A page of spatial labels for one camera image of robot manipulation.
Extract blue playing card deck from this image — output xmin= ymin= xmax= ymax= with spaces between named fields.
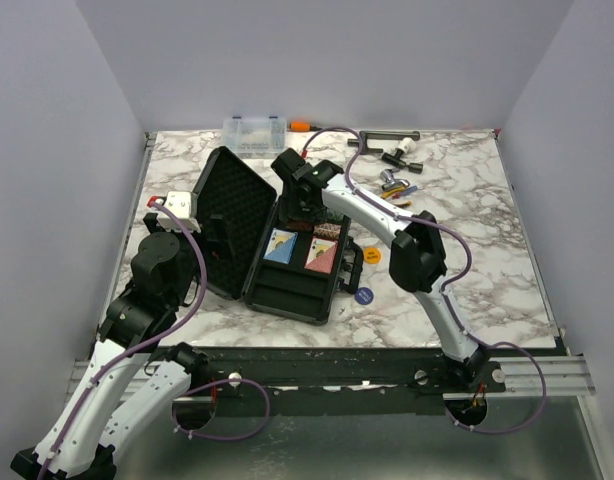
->
xmin=263 ymin=228 xmax=298 ymax=264

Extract peach blue poker chip stack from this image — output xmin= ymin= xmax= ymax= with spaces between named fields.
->
xmin=313 ymin=223 xmax=342 ymax=239

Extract black foam-lined poker case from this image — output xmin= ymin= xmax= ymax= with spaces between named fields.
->
xmin=193 ymin=146 xmax=363 ymax=325

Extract red playing card deck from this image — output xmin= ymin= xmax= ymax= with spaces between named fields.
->
xmin=305 ymin=237 xmax=338 ymax=274

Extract orange big blind button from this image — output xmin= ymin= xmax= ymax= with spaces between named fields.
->
xmin=363 ymin=247 xmax=382 ymax=265

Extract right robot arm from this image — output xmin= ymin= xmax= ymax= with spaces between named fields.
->
xmin=271 ymin=149 xmax=489 ymax=392

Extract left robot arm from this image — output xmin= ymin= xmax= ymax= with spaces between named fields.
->
xmin=11 ymin=205 xmax=214 ymax=479

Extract green chip stack in case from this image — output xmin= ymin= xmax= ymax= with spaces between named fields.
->
xmin=325 ymin=210 xmax=345 ymax=222

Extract clear plastic organizer box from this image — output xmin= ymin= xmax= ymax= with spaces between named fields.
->
xmin=221 ymin=116 xmax=287 ymax=158

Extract black metal clamp tool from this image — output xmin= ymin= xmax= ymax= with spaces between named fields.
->
xmin=359 ymin=130 xmax=421 ymax=155

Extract chrome metal fitting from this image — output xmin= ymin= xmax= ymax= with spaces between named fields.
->
xmin=380 ymin=169 xmax=410 ymax=192

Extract black white cylinder tool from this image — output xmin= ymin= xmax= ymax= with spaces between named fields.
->
xmin=381 ymin=137 xmax=424 ymax=174

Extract blue small blind button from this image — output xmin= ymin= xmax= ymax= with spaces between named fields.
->
xmin=354 ymin=287 xmax=375 ymax=305

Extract orange handled screwdriver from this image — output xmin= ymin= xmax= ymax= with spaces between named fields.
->
xmin=287 ymin=120 xmax=335 ymax=133

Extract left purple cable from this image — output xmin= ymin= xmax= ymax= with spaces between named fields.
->
xmin=34 ymin=197 xmax=271 ymax=480

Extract yellow handled needle-nose pliers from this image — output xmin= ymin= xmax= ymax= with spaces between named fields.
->
xmin=392 ymin=192 xmax=412 ymax=208

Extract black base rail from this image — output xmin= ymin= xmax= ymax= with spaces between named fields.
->
xmin=86 ymin=342 xmax=508 ymax=419

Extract aluminium extrusion frame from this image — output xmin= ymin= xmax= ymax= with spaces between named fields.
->
xmin=497 ymin=356 xmax=596 ymax=397

